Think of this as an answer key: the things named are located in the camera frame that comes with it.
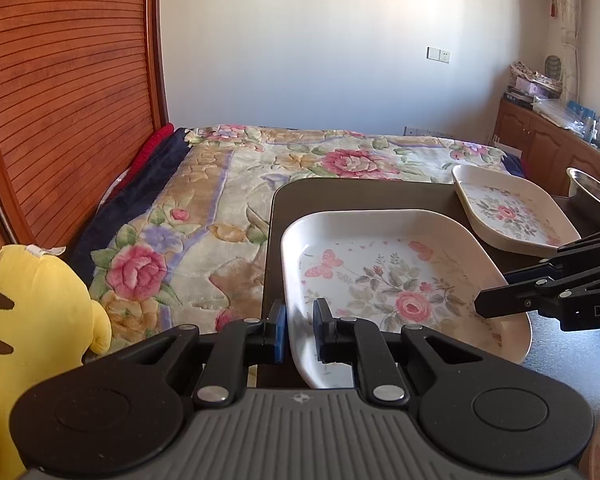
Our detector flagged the red cloth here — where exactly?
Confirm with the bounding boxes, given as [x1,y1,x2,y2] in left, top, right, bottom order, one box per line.
[122,122,175,181]

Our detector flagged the stack of books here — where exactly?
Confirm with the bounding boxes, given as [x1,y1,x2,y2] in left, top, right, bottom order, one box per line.
[505,61,563,106]

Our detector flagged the navy blanket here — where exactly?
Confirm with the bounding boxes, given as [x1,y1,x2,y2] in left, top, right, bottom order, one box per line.
[67,127,191,281]

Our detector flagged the large floral white plate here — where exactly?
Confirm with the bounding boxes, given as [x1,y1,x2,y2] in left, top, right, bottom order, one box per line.
[281,208,532,389]

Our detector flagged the yellow plush toy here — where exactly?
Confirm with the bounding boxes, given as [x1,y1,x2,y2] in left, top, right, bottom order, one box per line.
[0,244,112,480]

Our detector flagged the clear plastic bags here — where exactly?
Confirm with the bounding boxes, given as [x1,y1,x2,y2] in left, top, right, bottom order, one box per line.
[532,97,588,128]

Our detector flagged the patterned curtain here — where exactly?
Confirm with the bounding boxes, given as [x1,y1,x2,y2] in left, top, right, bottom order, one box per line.
[547,0,581,106]

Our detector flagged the steel bowl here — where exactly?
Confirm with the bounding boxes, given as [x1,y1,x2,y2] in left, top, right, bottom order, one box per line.
[566,167,600,228]

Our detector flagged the wooden cabinet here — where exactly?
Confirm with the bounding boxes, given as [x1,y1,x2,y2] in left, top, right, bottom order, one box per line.
[495,97,600,196]

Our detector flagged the white cardboard box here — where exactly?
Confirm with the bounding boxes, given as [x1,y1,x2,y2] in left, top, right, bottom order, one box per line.
[489,134,523,157]

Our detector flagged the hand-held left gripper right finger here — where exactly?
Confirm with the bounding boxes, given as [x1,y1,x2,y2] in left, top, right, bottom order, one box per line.
[312,297,499,406]

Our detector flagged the wooden wardrobe door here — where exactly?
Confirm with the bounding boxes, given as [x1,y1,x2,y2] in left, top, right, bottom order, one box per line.
[0,0,170,261]

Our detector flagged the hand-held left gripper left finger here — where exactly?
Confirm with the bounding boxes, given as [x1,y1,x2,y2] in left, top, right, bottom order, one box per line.
[109,302,287,407]

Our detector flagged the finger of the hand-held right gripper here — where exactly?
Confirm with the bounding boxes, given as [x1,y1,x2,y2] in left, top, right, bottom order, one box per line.
[504,227,600,285]
[474,260,600,320]

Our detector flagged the small floral white plate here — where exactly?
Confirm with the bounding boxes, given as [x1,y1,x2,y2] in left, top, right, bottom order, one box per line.
[452,164,581,258]

